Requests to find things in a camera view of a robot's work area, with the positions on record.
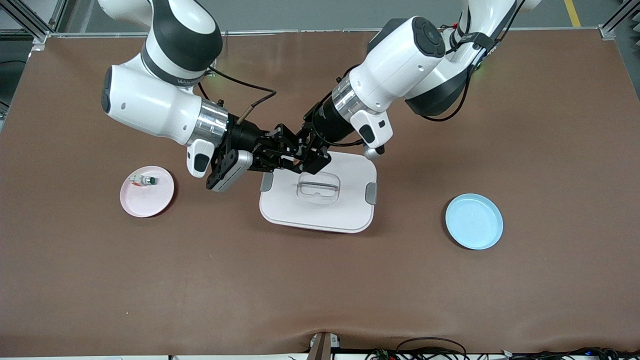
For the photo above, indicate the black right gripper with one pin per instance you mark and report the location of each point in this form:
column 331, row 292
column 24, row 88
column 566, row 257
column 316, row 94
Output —
column 244, row 135

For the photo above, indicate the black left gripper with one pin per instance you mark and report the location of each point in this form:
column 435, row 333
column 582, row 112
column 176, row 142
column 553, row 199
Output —
column 326, row 121

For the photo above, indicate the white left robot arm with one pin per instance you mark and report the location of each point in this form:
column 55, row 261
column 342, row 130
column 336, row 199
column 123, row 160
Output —
column 400, row 55

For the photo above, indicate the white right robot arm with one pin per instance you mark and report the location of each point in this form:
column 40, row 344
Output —
column 150, row 100

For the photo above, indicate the grey box latch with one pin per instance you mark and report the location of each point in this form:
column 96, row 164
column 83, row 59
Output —
column 371, row 193
column 266, row 182

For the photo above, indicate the white lidded storage box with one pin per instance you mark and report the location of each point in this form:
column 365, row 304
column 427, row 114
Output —
column 320, row 215

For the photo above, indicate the brown table mat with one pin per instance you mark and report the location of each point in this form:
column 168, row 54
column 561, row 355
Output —
column 320, row 280

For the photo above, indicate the pale pink round plate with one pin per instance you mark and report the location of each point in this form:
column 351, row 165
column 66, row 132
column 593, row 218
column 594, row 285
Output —
column 147, row 202

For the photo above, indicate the light blue round plate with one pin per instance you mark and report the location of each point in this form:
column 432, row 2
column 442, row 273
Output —
column 470, row 225

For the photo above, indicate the white and green push-button switch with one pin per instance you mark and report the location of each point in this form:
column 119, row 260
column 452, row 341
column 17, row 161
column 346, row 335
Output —
column 145, row 181

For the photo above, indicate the brown post with white block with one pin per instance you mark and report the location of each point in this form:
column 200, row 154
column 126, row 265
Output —
column 322, row 347

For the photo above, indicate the aluminium frame profile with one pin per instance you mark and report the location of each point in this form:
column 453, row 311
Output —
column 40, row 36
column 607, row 31

